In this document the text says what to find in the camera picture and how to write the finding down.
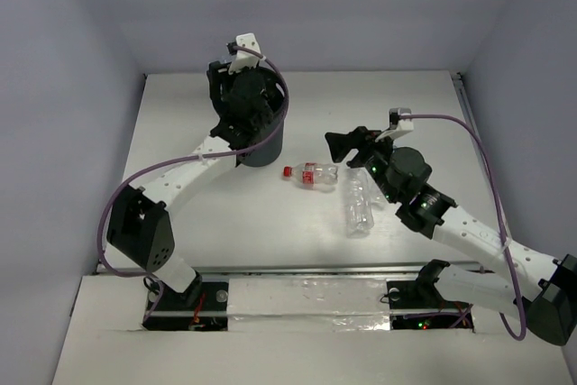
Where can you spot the blue label water bottle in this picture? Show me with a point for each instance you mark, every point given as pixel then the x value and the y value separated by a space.
pixel 377 198

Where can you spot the metal rail front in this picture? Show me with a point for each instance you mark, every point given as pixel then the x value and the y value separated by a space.
pixel 402 267

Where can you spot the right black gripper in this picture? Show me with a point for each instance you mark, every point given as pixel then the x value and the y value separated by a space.
pixel 341 144

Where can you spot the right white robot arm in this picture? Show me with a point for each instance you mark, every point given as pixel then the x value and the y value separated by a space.
pixel 521 280

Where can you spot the red label clear bottle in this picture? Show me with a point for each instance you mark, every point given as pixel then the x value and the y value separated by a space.
pixel 312 175

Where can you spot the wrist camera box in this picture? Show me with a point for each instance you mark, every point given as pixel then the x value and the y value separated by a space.
pixel 400 123
pixel 245 52

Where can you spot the black plastic waste bin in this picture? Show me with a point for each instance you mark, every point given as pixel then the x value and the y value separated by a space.
pixel 269 139

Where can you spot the metal rail right side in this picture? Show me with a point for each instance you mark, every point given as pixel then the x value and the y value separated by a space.
pixel 502 230

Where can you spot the metal rail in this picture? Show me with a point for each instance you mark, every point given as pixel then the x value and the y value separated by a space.
pixel 402 267
pixel 502 230

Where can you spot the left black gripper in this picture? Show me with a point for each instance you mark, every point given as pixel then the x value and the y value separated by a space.
pixel 217 83

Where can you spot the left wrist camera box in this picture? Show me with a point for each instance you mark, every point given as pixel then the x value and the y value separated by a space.
pixel 245 52

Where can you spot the clear unlabelled plastic bottle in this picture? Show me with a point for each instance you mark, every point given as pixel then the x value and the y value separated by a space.
pixel 359 218

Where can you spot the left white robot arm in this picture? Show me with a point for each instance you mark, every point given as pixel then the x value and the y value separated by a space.
pixel 140 220

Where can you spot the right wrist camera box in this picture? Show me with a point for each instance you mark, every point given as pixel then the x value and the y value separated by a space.
pixel 400 123

